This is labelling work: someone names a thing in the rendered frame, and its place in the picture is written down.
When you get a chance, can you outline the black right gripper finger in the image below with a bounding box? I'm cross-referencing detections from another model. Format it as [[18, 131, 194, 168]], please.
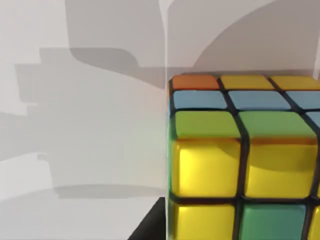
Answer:
[[127, 196, 168, 240]]

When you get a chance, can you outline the multicoloured puzzle cube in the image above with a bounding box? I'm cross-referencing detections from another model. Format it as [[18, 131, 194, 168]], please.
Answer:
[[166, 72, 320, 240]]

